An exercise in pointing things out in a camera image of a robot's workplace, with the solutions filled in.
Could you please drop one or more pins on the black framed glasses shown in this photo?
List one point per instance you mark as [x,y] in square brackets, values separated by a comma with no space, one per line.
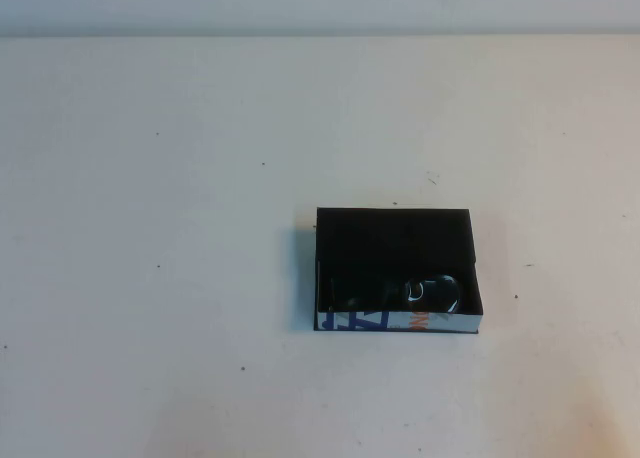
[440,293]

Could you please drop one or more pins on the black printed glasses case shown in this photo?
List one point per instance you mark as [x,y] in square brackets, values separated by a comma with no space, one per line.
[395,243]

